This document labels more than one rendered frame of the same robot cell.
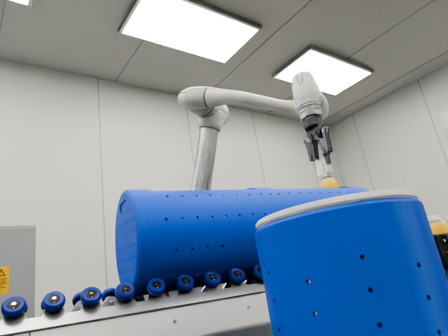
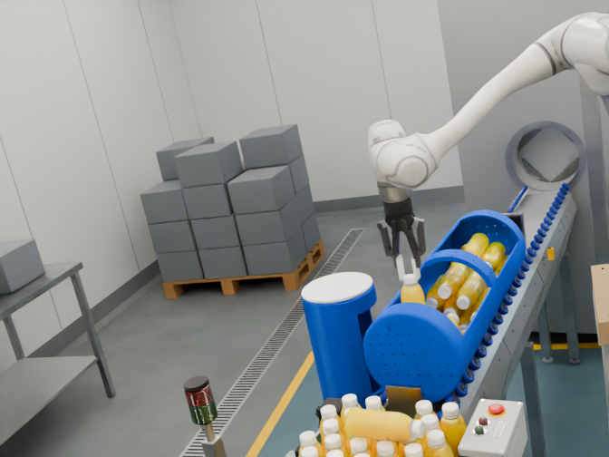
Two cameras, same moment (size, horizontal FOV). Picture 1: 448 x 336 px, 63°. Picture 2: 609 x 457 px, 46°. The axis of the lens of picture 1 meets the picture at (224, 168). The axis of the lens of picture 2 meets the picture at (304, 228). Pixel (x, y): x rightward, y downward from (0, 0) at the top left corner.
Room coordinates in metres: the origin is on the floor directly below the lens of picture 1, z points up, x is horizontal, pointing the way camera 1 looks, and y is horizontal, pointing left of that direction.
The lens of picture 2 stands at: (2.84, -1.55, 2.04)
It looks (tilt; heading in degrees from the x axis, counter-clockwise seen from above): 16 degrees down; 150
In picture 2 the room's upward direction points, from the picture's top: 12 degrees counter-clockwise
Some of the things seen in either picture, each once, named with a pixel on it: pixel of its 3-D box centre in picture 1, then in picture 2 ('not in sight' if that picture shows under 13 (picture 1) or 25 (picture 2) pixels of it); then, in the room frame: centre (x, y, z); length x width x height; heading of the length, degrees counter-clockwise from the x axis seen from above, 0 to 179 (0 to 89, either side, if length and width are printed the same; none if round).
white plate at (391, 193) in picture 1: (333, 215); (336, 286); (0.65, -0.18, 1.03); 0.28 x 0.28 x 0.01
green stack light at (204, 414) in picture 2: not in sight; (203, 409); (1.31, -1.04, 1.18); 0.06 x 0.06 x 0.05
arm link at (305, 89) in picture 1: (305, 91); (389, 150); (1.37, -0.39, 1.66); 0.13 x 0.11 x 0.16; 153
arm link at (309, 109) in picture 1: (311, 113); (394, 189); (1.36, -0.38, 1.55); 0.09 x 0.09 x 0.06
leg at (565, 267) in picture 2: not in sight; (569, 308); (0.53, 1.28, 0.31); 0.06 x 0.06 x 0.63; 29
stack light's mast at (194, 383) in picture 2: not in sight; (203, 411); (1.31, -1.04, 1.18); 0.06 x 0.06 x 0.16
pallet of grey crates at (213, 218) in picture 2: not in sight; (232, 210); (-2.57, 0.97, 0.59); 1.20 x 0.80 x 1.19; 38
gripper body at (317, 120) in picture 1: (315, 129); (399, 214); (1.36, -0.38, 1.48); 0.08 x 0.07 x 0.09; 29
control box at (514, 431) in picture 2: not in sight; (494, 442); (1.80, -0.57, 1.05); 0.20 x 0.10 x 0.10; 119
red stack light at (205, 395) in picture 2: not in sight; (198, 393); (1.31, -1.04, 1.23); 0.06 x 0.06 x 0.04
